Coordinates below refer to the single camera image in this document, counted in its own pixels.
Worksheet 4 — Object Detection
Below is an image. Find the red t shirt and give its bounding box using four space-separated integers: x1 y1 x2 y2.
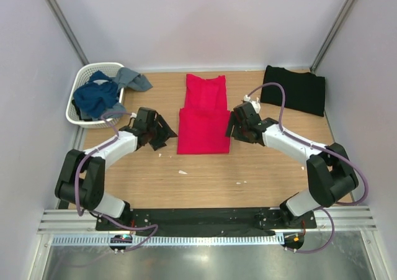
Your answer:
177 74 230 155

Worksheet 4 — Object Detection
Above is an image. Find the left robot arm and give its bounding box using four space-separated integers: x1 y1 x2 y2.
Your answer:
55 107 177 230

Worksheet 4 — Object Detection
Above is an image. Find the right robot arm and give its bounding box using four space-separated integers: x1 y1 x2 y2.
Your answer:
226 102 359 228

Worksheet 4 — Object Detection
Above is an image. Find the grey blue t shirt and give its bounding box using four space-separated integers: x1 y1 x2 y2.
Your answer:
100 67 153 119

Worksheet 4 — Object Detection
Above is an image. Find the dark blue t shirt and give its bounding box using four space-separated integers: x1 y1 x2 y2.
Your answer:
72 70 118 121

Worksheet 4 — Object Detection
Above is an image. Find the folded black t shirt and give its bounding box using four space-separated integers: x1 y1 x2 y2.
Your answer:
263 65 326 117

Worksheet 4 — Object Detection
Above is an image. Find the white plastic laundry basket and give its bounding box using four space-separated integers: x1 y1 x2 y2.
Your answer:
65 61 127 129

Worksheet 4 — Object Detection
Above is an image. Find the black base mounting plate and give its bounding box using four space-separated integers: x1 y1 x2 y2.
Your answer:
115 207 317 237

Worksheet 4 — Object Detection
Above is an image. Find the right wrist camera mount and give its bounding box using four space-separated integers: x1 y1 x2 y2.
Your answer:
243 95 261 114

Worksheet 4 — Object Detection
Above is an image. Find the slotted white cable duct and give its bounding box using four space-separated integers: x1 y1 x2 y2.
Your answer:
51 233 284 247

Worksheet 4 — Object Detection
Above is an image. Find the right aluminium corner post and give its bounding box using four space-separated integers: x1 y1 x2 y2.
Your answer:
310 0 358 73

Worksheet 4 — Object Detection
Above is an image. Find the aluminium corner post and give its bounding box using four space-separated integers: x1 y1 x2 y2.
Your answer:
45 0 89 65
310 0 358 73

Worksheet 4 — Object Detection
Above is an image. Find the left aluminium corner post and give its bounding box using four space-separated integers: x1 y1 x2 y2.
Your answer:
45 0 89 65

